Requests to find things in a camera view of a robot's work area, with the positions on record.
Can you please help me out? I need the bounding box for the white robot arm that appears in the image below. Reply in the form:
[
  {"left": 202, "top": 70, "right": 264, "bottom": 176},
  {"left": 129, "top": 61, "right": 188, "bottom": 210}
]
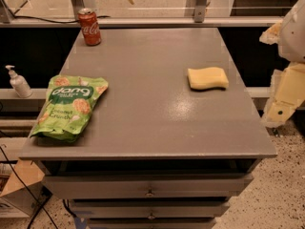
[{"left": 259, "top": 0, "right": 305, "bottom": 128}]

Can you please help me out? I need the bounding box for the yellow sponge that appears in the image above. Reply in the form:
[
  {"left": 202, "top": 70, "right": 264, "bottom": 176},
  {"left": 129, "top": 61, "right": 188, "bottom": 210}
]
[{"left": 188, "top": 67, "right": 229, "bottom": 90}]

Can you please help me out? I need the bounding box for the grey drawer cabinet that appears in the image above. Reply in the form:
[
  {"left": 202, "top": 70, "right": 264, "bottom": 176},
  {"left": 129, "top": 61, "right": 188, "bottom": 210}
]
[{"left": 18, "top": 27, "right": 278, "bottom": 229}]

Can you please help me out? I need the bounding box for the green rice chips bag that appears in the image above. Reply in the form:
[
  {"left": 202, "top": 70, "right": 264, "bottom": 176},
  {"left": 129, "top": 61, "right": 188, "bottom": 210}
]
[{"left": 30, "top": 74, "right": 109, "bottom": 142}]

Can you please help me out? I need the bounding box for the red cola can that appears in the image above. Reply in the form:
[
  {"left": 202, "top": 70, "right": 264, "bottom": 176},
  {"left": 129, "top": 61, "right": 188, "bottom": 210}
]
[{"left": 78, "top": 8, "right": 101, "bottom": 46}]

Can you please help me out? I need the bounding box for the middle grey drawer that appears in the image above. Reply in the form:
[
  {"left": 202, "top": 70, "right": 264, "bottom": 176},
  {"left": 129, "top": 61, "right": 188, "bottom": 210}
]
[{"left": 71, "top": 200, "right": 229, "bottom": 219}]

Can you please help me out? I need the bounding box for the grey drawer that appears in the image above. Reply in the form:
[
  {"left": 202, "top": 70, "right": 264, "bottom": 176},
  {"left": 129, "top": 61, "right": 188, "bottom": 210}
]
[
  {"left": 88, "top": 219, "right": 216, "bottom": 229},
  {"left": 43, "top": 174, "right": 254, "bottom": 199},
  {"left": 71, "top": 200, "right": 229, "bottom": 219}
]

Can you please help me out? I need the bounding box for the top grey drawer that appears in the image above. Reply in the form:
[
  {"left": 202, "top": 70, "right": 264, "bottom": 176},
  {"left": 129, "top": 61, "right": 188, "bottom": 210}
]
[{"left": 43, "top": 174, "right": 254, "bottom": 199}]

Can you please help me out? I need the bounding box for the bottom grey drawer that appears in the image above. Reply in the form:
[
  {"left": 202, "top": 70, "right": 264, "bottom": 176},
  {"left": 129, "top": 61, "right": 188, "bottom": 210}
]
[{"left": 88, "top": 219, "right": 216, "bottom": 229}]

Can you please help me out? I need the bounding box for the white pump dispenser bottle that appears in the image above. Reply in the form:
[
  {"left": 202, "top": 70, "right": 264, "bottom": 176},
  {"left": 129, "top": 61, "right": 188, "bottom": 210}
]
[{"left": 6, "top": 65, "right": 32, "bottom": 98}]

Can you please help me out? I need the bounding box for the cardboard box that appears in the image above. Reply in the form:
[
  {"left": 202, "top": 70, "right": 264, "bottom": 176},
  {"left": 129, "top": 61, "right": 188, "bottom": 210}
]
[{"left": 0, "top": 160, "right": 44, "bottom": 219}]

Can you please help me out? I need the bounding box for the glass railing with metal posts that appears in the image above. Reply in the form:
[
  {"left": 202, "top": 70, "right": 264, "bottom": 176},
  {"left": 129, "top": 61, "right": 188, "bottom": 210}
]
[{"left": 0, "top": 0, "right": 303, "bottom": 28}]

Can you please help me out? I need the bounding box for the black cable behind glass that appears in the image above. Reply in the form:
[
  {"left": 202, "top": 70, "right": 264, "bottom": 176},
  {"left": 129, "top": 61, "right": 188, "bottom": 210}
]
[{"left": 0, "top": 0, "right": 112, "bottom": 24}]

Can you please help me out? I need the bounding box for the black cable on floor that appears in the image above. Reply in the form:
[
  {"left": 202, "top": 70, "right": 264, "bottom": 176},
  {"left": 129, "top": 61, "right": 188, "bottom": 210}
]
[{"left": 0, "top": 143, "right": 60, "bottom": 229}]

